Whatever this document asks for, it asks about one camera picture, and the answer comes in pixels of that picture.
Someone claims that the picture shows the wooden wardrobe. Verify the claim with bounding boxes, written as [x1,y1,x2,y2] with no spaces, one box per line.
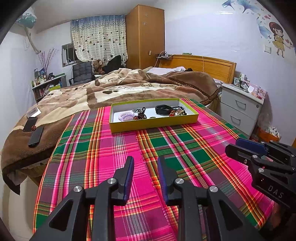
[125,4,165,69]

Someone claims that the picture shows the purple spiral hair tie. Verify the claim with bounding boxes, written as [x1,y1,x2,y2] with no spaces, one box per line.
[118,111,136,122]

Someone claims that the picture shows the dark bead bracelet with tassel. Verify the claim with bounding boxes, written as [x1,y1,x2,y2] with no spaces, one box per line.
[132,106,148,121]

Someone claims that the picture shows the purple dried flower branches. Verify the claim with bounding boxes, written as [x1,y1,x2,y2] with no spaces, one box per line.
[38,48,58,75]

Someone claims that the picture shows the brown teddy bear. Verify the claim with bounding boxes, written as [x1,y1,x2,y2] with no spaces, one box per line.
[93,59,105,75]

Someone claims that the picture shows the white card on bed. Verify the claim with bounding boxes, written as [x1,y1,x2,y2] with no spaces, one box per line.
[26,106,41,118]

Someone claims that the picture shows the orange bin with tissues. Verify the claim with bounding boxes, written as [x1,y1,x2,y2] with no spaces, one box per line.
[255,126,280,142]

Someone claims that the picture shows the white pillow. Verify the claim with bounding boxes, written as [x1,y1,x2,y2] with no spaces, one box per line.
[147,66,186,75]

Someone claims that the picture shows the wooden headboard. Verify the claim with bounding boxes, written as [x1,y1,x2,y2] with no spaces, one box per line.
[159,55,236,84]

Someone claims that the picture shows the white bedside drawer cabinet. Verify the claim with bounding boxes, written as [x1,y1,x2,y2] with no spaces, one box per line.
[218,83,264,137]

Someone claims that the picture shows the black office chair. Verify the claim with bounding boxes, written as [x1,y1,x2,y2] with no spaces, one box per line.
[69,61,95,85]

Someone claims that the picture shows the brown plush blanket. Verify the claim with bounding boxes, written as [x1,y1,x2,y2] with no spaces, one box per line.
[1,68,219,194]

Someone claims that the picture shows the grey desk shelf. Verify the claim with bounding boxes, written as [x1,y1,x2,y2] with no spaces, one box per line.
[32,74,67,102]

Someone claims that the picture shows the heart pattern curtain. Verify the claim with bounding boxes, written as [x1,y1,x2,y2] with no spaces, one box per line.
[71,15,128,65]

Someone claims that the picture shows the black phone with red charm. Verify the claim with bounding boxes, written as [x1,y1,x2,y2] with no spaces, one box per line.
[23,117,38,132]

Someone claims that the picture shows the black smart wristband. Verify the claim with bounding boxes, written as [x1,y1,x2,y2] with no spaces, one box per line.
[155,104,174,115]

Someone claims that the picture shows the yellow-green shallow box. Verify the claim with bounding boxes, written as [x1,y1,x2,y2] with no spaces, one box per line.
[109,98,199,133]

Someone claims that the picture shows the cartoon girl wall sticker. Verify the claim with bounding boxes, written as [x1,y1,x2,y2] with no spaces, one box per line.
[269,22,285,57]

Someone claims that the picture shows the window with bars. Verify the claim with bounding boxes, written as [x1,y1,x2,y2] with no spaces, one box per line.
[61,43,81,67]

